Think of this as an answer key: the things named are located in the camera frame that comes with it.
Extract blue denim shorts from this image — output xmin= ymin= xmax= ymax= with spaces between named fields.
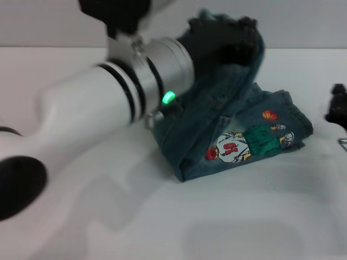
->
xmin=151 ymin=9 xmax=314 ymax=183

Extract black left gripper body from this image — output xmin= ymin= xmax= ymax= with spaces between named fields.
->
xmin=177 ymin=20 xmax=241 ymax=82

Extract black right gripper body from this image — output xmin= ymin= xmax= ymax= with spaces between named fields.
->
xmin=325 ymin=93 xmax=347 ymax=131

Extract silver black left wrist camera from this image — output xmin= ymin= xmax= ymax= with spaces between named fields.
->
xmin=78 ymin=0 xmax=152 ymax=38

